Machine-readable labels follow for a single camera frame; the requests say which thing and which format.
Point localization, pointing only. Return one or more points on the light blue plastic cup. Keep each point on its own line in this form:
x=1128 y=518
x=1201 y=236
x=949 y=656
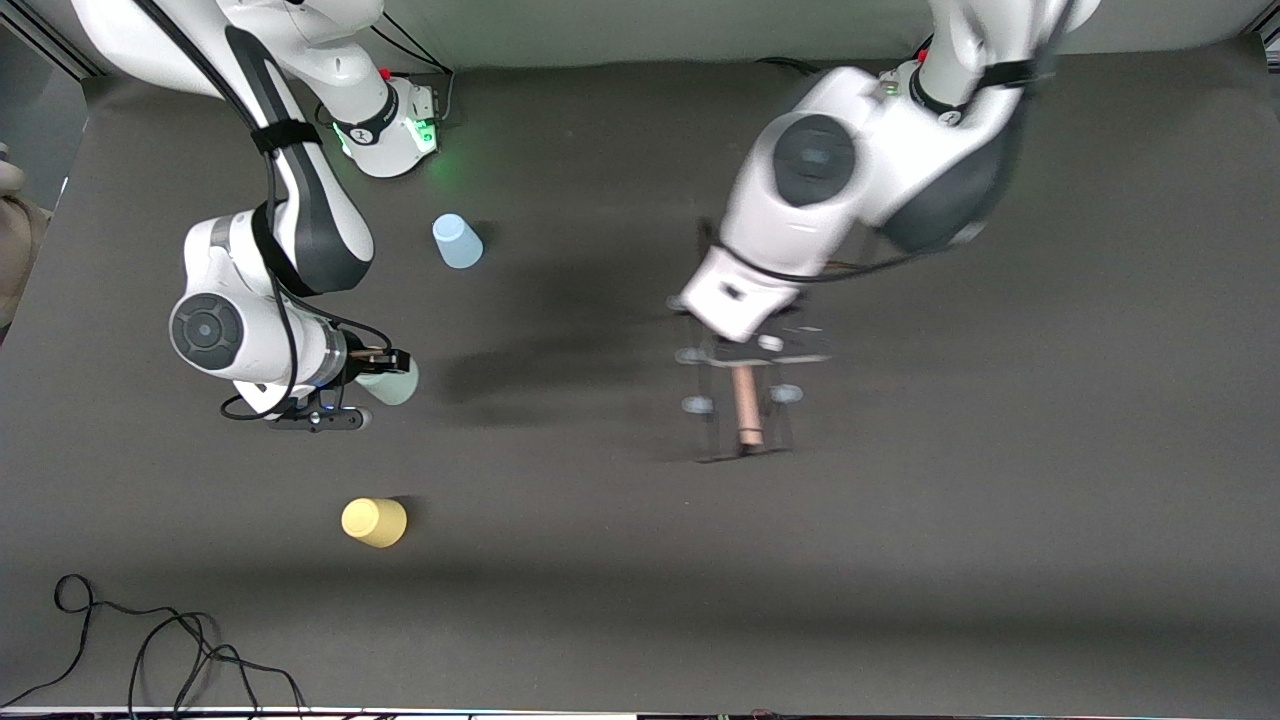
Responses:
x=458 y=243

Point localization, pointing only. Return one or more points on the yellow plastic cup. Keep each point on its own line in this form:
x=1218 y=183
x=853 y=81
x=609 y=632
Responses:
x=375 y=522

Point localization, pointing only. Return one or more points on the aluminium frame rail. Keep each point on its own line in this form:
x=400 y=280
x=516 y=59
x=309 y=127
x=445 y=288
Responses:
x=60 y=45

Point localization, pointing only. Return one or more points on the pale green plastic cup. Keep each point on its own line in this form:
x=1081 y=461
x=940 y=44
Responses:
x=395 y=385

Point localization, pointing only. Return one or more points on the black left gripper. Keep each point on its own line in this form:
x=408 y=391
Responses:
x=712 y=428

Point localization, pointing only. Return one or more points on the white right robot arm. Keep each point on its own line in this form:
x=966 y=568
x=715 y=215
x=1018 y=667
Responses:
x=205 y=330

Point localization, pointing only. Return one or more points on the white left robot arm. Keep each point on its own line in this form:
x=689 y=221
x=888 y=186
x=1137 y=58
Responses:
x=820 y=210

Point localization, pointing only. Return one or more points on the beige fabric object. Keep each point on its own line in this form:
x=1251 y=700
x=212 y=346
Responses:
x=18 y=250

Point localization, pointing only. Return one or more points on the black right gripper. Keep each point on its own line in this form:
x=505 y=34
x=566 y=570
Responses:
x=383 y=359

